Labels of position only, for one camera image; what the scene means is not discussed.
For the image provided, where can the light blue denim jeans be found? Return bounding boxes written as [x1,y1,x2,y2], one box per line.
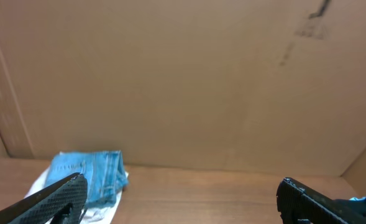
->
[45,151,128,208]

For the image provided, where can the folded beige trousers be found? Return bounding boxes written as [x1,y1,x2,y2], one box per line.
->
[24,167,122,224]

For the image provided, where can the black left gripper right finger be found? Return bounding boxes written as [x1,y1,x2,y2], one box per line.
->
[277,177,366,224]

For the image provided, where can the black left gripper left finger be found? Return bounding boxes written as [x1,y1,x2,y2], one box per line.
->
[0,172,88,224]

